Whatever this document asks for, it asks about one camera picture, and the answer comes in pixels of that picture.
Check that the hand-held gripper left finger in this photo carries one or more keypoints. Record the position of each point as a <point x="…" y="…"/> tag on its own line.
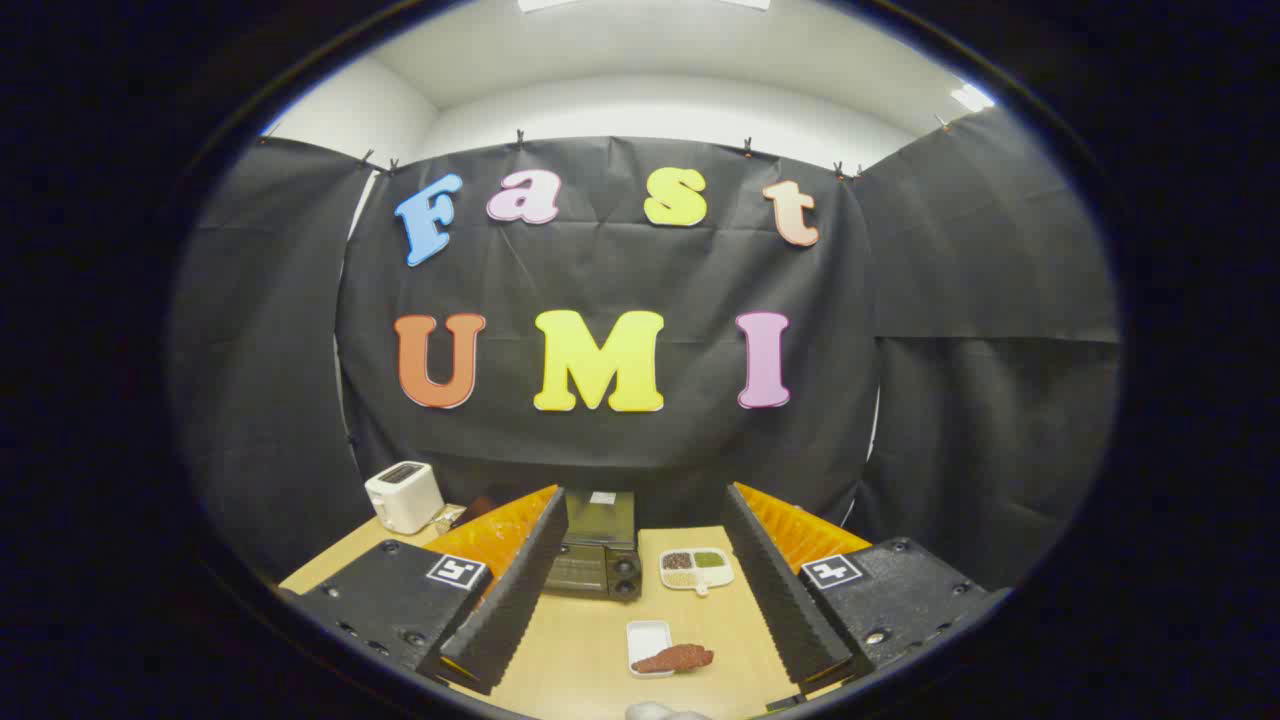
<point x="520" y="580"/>

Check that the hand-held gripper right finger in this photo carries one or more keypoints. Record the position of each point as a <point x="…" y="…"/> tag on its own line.
<point x="770" y="580"/>

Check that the black toaster oven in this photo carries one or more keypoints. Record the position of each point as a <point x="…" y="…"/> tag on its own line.
<point x="598" y="560"/>

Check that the red raw meat slice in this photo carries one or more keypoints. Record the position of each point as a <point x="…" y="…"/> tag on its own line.
<point x="675" y="659"/>

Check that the white bread toaster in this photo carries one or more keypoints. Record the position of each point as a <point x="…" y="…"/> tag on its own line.
<point x="405" y="495"/>

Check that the white divided grain dish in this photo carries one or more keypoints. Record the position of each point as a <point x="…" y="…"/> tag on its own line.
<point x="696" y="568"/>

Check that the white rectangular tray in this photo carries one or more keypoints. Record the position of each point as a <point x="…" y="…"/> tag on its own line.
<point x="648" y="634"/>

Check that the ceiling light panel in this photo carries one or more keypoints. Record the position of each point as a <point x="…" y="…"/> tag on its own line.
<point x="640" y="4"/>
<point x="972" y="97"/>

